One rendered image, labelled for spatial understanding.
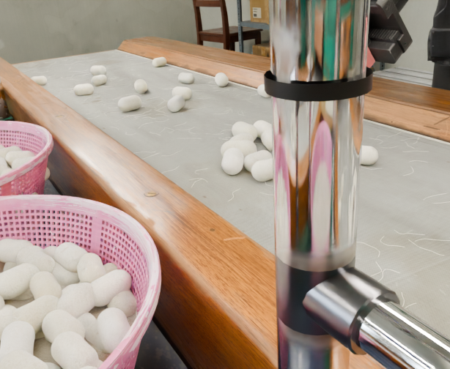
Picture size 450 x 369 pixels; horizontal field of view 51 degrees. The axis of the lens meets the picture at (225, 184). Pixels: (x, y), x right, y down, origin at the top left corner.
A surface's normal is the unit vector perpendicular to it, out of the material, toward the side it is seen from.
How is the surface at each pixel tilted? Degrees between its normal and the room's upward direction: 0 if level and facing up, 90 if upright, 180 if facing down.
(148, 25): 90
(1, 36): 90
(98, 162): 0
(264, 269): 0
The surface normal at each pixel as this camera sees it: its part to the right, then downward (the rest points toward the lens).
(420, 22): -0.87, 0.25
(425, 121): -0.64, -0.46
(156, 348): -0.07, -0.91
